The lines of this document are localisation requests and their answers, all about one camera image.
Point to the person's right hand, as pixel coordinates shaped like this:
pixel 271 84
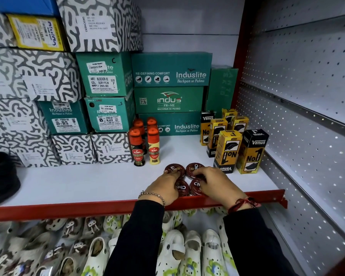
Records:
pixel 221 186

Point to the white perforated shelving panel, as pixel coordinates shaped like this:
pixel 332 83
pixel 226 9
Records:
pixel 304 97

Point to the group of yellow black polish boxes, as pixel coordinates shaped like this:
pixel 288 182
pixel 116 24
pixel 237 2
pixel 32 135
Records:
pixel 228 149

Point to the person's right fingers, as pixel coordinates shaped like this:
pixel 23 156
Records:
pixel 201 171

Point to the person's left hand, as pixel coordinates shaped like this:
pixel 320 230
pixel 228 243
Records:
pixel 161 186

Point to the stack of black white patterned boxes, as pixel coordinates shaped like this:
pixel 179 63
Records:
pixel 46 74

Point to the yellow shoe box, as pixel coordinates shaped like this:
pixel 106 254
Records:
pixel 36 33

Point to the pile of white printed clogs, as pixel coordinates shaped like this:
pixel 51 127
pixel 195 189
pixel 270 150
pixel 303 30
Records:
pixel 189 252

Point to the blue shoe box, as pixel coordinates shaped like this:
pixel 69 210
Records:
pixel 26 4

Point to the brown round shoe polish tin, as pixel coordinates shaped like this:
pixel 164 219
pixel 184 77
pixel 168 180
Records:
pixel 183 188
pixel 195 187
pixel 192 168
pixel 172 167

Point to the person's left fingers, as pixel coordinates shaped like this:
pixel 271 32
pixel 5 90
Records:
pixel 173 173

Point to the stack of green shoe boxes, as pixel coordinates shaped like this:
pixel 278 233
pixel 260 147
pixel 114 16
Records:
pixel 169 99

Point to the tan liquid shoe polish bottle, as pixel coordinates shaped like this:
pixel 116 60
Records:
pixel 153 146
pixel 151 121

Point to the person's right forearm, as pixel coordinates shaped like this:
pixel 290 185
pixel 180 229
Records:
pixel 253 244

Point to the white shelf with red edge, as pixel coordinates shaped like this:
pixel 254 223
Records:
pixel 74 185

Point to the black rubber footwear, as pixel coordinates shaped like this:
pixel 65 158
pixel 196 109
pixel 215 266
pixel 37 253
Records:
pixel 1 178

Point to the black liquid shoe polish bottle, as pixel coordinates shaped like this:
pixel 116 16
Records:
pixel 139 123
pixel 137 149

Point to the person's left forearm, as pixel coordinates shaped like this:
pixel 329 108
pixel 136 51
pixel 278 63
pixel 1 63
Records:
pixel 138 241

